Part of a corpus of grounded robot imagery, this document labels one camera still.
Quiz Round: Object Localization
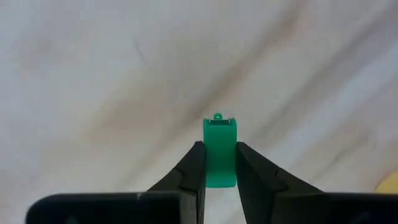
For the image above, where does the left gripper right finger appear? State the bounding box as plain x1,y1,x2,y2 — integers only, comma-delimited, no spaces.
235,141,325,224

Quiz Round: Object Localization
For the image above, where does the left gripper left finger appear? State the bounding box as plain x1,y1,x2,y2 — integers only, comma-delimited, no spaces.
147,141,208,224

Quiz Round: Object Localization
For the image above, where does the green mini stapler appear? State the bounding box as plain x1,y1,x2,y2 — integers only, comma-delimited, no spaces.
203,112,238,189

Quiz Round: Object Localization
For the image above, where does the yellow tape roll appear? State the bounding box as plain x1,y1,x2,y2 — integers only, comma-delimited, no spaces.
374,170,398,194

